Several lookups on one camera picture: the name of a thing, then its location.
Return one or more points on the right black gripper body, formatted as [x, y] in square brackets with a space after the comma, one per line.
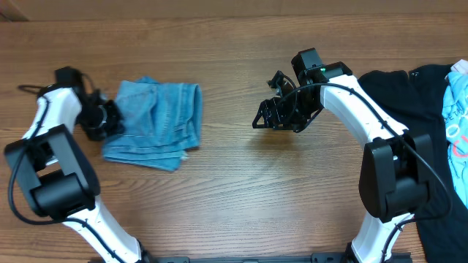
[279, 113]

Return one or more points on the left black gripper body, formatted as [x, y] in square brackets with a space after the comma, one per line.
[97, 123]

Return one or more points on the light blue printed t-shirt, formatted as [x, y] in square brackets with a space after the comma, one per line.
[454, 112]

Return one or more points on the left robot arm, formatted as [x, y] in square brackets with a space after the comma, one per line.
[52, 181]

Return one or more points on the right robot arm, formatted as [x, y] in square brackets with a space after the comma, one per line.
[395, 180]

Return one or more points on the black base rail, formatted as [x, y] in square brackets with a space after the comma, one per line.
[256, 259]

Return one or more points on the light blue denim jeans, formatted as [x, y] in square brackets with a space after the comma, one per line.
[162, 121]

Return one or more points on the white pink garment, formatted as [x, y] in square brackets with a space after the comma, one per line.
[460, 66]

